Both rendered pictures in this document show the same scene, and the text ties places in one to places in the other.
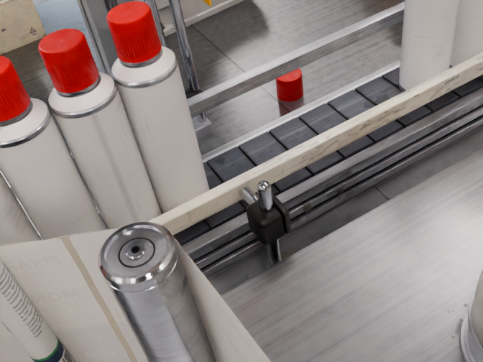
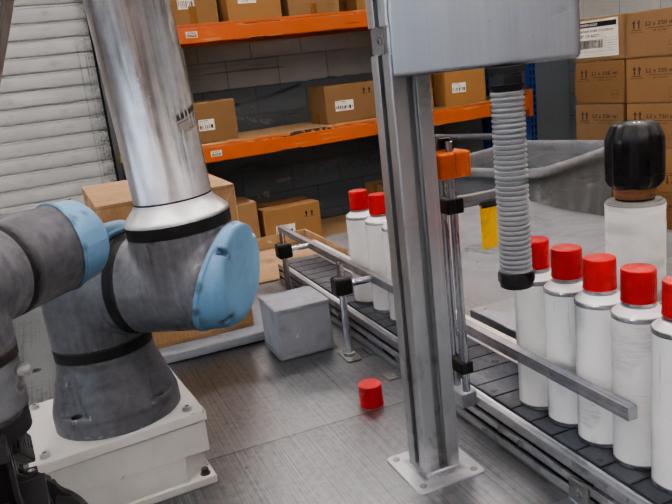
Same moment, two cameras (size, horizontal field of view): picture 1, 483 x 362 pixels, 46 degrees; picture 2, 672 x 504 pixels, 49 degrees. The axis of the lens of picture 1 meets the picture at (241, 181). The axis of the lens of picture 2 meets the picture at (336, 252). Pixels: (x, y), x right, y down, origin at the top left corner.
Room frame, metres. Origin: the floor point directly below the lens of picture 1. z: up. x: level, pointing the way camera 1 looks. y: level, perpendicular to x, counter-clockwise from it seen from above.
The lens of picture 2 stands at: (0.59, 0.87, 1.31)
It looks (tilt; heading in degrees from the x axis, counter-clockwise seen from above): 14 degrees down; 272
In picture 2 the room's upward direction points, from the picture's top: 7 degrees counter-clockwise
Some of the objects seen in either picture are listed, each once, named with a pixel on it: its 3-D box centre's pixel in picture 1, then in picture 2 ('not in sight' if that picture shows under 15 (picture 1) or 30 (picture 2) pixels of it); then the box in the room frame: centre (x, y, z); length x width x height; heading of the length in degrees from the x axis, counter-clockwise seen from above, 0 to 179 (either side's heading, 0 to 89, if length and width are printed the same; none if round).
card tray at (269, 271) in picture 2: not in sight; (278, 255); (0.79, -0.92, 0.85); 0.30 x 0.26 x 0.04; 112
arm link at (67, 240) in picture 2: not in sight; (23, 256); (0.87, 0.28, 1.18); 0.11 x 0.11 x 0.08; 73
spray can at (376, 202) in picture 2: not in sight; (383, 252); (0.54, -0.34, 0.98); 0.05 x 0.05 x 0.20
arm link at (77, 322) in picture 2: not in sight; (93, 282); (0.90, 0.05, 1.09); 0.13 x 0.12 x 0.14; 163
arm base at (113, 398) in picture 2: not in sight; (110, 373); (0.90, 0.05, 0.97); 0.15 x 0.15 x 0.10
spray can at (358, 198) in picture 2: not in sight; (363, 246); (0.58, -0.40, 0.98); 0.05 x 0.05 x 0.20
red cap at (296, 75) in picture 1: (289, 82); (370, 393); (0.59, -0.08, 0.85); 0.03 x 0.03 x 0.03
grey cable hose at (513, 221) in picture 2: not in sight; (511, 180); (0.44, 0.19, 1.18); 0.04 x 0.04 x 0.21
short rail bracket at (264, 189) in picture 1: (271, 229); not in sight; (0.32, -0.02, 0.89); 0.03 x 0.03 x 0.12; 22
